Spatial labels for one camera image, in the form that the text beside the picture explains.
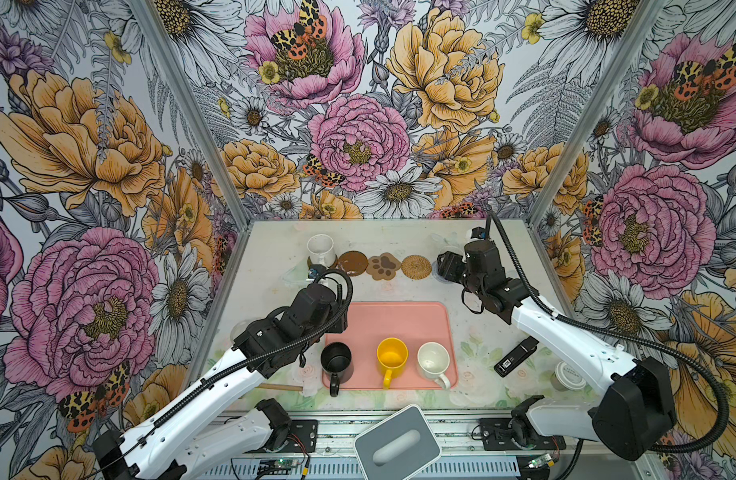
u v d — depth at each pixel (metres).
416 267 1.08
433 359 0.85
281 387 0.81
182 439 0.41
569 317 1.01
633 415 0.40
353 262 1.09
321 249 1.05
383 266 1.08
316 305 0.51
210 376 0.44
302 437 0.74
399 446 0.73
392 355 0.87
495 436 0.74
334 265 1.08
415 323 0.98
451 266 0.72
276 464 0.71
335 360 0.85
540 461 0.72
